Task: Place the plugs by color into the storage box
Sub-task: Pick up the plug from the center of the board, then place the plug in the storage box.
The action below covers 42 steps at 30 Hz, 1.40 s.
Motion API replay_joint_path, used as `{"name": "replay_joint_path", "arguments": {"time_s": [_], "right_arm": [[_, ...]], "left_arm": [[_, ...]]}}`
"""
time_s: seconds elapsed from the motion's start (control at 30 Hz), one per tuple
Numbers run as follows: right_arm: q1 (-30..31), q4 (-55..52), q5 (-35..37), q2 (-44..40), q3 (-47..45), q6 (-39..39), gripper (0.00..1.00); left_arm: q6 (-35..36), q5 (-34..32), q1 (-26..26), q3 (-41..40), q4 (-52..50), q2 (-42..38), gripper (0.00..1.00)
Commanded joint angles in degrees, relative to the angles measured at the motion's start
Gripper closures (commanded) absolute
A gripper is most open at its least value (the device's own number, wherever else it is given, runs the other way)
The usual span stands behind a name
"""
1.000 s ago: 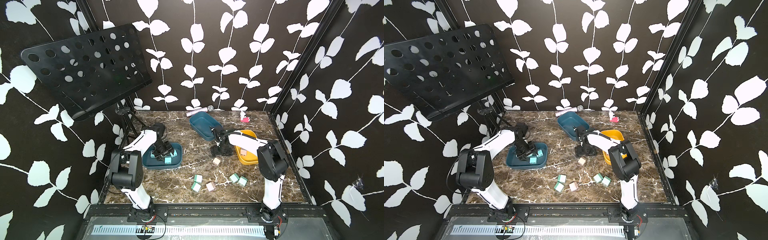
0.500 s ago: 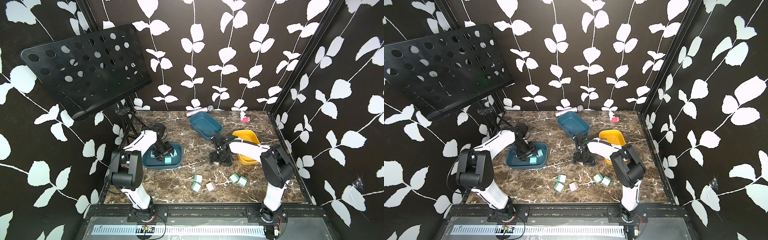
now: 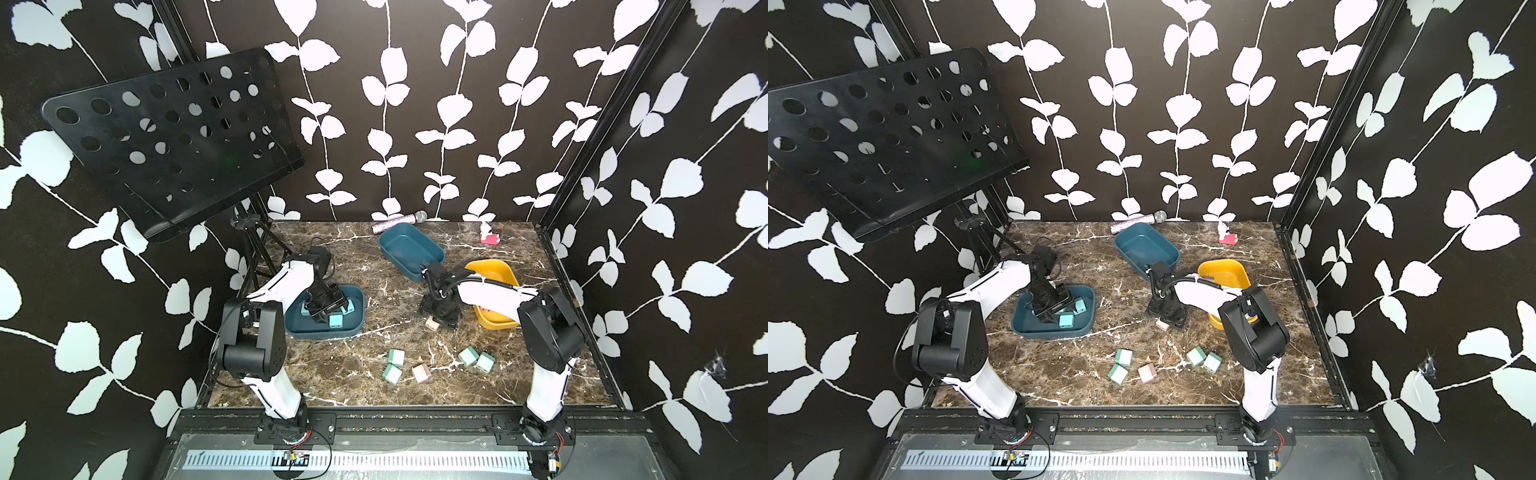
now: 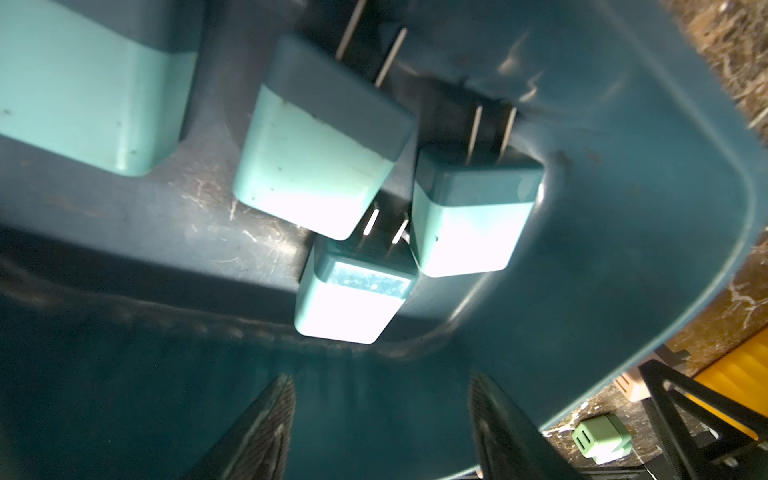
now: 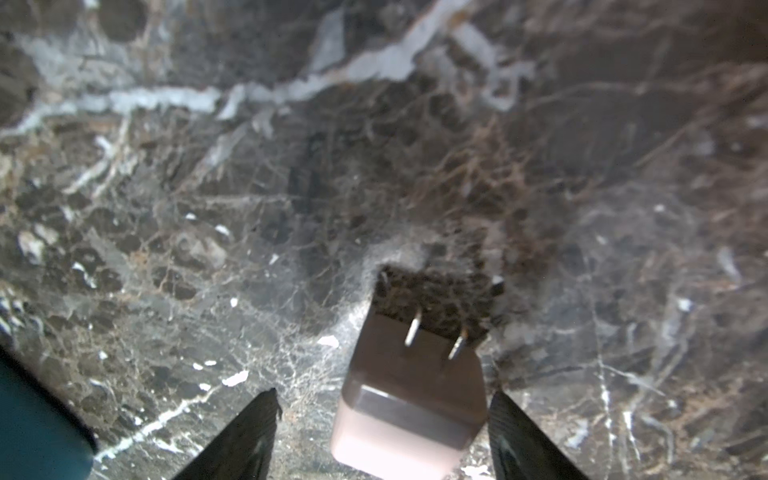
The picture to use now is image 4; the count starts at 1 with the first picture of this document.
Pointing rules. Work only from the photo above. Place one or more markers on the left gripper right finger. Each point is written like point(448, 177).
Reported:
point(508, 444)

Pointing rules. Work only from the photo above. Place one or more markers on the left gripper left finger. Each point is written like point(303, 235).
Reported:
point(256, 446)

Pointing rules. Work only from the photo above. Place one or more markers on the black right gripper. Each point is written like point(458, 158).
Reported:
point(739, 450)

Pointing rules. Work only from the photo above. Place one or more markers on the yellow storage box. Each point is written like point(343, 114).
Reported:
point(741, 375)

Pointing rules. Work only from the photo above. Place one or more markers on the teal storage box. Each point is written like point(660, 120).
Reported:
point(141, 316)

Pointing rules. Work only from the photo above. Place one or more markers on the blue plug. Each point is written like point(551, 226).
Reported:
point(470, 205)
point(322, 140)
point(105, 83)
point(350, 290)

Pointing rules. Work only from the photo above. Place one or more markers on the pink plug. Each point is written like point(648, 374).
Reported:
point(631, 384)

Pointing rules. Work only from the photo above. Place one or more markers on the green plug lower left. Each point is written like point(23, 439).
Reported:
point(603, 439)

